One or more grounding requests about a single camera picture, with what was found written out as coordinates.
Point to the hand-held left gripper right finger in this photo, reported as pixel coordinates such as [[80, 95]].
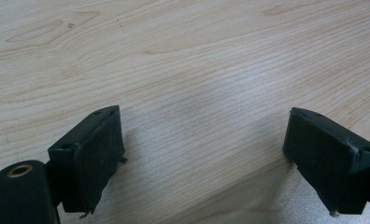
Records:
[[323, 155]]

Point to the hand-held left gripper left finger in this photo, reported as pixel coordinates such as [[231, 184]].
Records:
[[86, 158]]

